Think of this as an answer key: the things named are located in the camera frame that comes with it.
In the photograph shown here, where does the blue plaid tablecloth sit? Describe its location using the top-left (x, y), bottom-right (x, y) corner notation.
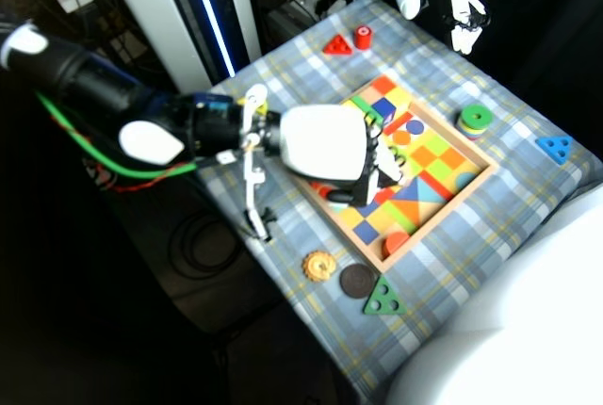
top-left (196, 0), bottom-right (593, 405)

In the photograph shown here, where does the green triangle with holes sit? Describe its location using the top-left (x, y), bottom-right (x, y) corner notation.
top-left (362, 275), bottom-right (407, 316)

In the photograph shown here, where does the wooden puzzle tray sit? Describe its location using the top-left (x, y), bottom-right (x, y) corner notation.
top-left (294, 73), bottom-right (500, 274)

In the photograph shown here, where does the blue triangle with holes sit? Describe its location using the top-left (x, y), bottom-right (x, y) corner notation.
top-left (535, 135), bottom-right (574, 165)

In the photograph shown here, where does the red wooden cylinder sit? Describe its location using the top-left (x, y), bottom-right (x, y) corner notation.
top-left (353, 24), bottom-right (374, 51)

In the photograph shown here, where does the coiled black cable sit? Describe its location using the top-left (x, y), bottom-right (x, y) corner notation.
top-left (168, 209), bottom-right (244, 280)

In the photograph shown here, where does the white column with blue light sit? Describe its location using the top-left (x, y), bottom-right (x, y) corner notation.
top-left (96, 0), bottom-right (263, 95)

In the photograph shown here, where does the black box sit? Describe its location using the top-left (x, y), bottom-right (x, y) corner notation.
top-left (266, 0), bottom-right (321, 43)

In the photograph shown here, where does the yellow toy cookie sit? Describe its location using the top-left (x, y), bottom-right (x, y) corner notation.
top-left (301, 250), bottom-right (338, 284)

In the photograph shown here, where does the blue wooden cube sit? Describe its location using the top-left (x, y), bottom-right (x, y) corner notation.
top-left (370, 97), bottom-right (398, 120)

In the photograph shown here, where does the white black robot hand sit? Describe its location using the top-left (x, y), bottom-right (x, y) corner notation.
top-left (280, 103), bottom-right (410, 211)
top-left (444, 0), bottom-right (492, 57)

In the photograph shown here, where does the red triangle with holes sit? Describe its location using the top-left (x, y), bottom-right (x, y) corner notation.
top-left (322, 33), bottom-right (353, 57)

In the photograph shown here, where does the brown round disc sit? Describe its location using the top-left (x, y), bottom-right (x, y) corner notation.
top-left (339, 263), bottom-right (378, 301)

